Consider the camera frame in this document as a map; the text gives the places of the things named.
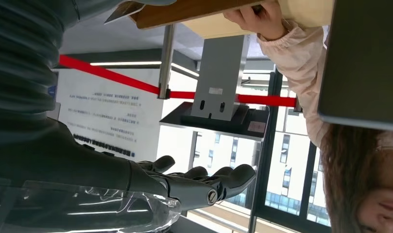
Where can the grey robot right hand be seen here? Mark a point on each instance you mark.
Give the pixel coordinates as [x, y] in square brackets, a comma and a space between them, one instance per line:
[70, 160]

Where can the person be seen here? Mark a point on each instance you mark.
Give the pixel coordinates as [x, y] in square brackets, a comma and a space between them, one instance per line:
[299, 64]

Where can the white printed sign board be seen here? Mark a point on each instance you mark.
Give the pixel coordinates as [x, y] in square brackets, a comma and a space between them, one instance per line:
[112, 112]

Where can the grey kiosk stand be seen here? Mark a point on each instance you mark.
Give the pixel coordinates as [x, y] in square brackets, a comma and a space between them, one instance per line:
[218, 74]

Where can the brown cardboard slot organizer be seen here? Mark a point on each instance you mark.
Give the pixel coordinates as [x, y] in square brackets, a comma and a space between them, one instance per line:
[183, 11]

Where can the red barrier belt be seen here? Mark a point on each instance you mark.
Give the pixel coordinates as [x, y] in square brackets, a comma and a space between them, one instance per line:
[264, 100]
[109, 74]

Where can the dark grey laptop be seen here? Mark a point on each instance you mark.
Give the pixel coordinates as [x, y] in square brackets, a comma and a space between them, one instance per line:
[363, 58]

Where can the chrome stanchion post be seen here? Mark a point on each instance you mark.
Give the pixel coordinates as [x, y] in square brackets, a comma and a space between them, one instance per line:
[166, 61]
[298, 104]

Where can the black window frame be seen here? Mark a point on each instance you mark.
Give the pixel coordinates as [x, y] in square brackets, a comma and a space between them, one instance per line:
[273, 128]

